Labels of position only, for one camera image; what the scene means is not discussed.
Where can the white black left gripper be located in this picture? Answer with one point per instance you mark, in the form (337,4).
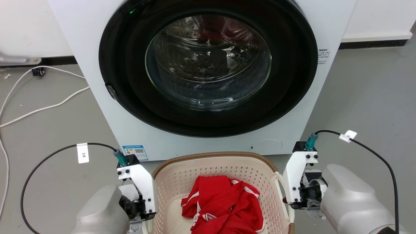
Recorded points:
(143,185)

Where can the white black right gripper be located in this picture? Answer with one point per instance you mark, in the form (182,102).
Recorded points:
(294,175)

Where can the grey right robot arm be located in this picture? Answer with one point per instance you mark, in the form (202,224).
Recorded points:
(351,198)

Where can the beige perforated laundry basket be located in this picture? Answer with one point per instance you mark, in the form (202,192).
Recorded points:
(182,182)

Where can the blue energy sticker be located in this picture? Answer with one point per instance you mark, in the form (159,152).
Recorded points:
(136,152)

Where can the round white filter cover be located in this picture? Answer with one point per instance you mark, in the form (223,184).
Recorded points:
(266,146)

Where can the red white-striped garment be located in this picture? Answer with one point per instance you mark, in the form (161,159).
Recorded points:
(224,204)

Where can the black round washer door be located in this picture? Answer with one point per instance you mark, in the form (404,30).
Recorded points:
(130,109)

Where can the black floor plug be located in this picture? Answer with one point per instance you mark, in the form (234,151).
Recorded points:
(38,71)

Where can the white front-load washing machine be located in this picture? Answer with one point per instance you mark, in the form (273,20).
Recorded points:
(94,35)

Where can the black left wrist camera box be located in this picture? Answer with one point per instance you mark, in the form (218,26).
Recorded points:
(131,160)

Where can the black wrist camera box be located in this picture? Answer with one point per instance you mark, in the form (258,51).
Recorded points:
(299,147)
(131,160)

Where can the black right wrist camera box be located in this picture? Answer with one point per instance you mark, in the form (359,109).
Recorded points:
(299,147)

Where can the grey metal bracket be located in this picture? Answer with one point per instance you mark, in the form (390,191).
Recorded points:
(16,59)

